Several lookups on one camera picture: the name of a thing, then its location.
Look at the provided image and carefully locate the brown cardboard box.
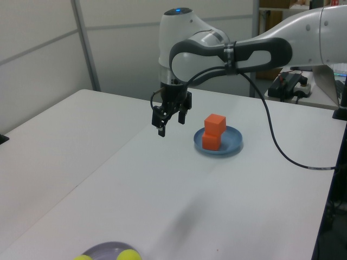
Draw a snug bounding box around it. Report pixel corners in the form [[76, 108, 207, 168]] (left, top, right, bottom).
[[264, 10, 283, 28], [259, 0, 291, 8], [256, 67, 283, 80]]

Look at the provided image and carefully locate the orange cube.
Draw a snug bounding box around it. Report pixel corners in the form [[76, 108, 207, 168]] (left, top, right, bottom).
[[204, 113, 227, 135], [202, 132, 222, 151]]

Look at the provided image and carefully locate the black stand post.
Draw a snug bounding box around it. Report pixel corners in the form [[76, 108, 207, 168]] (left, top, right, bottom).
[[332, 76, 347, 121]]

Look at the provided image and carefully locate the black electronics box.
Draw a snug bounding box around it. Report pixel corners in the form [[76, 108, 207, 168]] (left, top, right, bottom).
[[267, 71, 301, 102]]

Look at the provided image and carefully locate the grey emergency stop button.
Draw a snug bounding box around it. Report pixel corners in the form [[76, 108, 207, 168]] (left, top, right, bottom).
[[294, 77, 312, 99]]

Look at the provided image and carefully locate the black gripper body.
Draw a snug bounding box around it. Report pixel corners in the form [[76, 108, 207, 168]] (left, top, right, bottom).
[[161, 82, 190, 108]]

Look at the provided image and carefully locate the plain yellow tennis ball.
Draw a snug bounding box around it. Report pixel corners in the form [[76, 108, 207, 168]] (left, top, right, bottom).
[[117, 249, 141, 260]]

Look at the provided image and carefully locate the grey angled panel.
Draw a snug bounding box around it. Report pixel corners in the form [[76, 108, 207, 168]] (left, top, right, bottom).
[[311, 64, 340, 107]]

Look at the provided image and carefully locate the blue plate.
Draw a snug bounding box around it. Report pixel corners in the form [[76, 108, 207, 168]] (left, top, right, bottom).
[[193, 125, 243, 155]]

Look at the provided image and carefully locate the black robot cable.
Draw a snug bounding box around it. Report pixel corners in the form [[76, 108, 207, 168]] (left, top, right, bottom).
[[150, 66, 338, 171]]

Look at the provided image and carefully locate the purple plate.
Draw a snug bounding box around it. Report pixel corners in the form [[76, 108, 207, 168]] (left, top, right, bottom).
[[81, 242, 142, 260]]

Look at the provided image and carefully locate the grey partition post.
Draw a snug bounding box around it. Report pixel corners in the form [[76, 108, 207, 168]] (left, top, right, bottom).
[[249, 0, 261, 98], [72, 0, 101, 92]]

